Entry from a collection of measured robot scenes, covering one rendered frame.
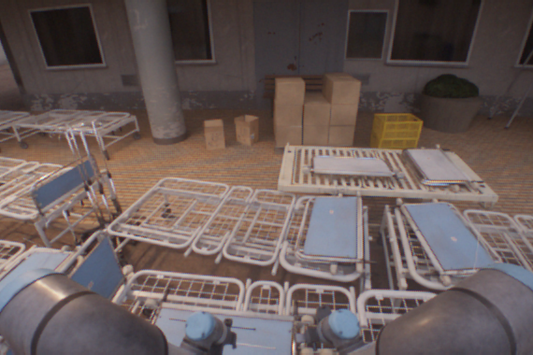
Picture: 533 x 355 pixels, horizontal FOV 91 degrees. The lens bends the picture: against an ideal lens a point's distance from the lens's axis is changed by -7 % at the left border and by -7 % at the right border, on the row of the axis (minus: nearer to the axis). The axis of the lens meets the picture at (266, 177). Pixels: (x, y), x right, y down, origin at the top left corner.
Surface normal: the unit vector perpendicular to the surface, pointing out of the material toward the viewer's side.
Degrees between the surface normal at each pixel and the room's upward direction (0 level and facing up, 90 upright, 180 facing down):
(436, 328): 37
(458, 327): 31
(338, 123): 90
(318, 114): 90
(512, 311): 25
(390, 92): 90
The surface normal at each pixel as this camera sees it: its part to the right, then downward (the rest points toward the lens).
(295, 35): -0.11, 0.49
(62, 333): 0.10, -0.50
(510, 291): 0.01, -0.83
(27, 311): -0.19, -0.59
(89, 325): 0.44, -0.67
